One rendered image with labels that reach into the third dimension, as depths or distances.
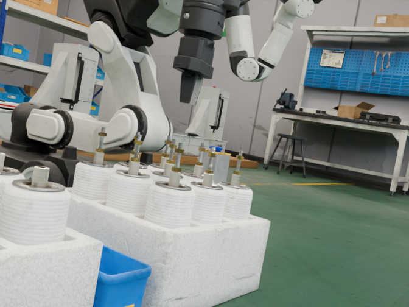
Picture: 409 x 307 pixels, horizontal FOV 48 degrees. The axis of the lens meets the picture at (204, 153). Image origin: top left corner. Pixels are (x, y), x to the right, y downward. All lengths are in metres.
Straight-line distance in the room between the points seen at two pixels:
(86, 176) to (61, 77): 2.45
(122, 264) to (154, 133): 0.64
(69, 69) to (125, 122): 2.08
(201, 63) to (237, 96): 6.08
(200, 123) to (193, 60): 3.87
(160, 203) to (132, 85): 0.66
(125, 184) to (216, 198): 0.20
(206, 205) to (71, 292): 0.38
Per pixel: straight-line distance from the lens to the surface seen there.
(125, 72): 1.51
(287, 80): 6.61
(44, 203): 0.68
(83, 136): 1.63
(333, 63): 6.25
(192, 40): 0.90
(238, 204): 1.09
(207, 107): 4.79
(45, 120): 1.72
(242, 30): 1.60
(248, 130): 6.79
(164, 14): 1.47
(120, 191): 0.98
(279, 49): 1.58
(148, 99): 1.49
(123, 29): 1.55
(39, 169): 0.71
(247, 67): 1.56
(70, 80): 3.44
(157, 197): 0.90
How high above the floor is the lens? 0.38
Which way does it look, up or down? 3 degrees down
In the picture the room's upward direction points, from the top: 10 degrees clockwise
